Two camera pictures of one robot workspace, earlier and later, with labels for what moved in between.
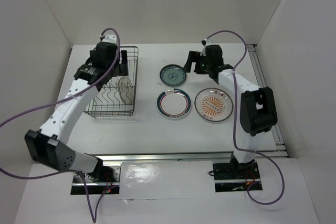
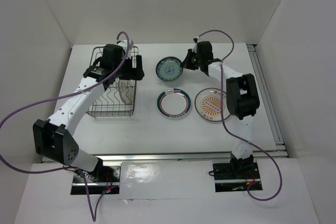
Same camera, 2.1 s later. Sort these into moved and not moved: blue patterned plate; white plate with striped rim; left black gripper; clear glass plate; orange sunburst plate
Moved: blue patterned plate; left black gripper
Not moved: orange sunburst plate; clear glass plate; white plate with striped rim
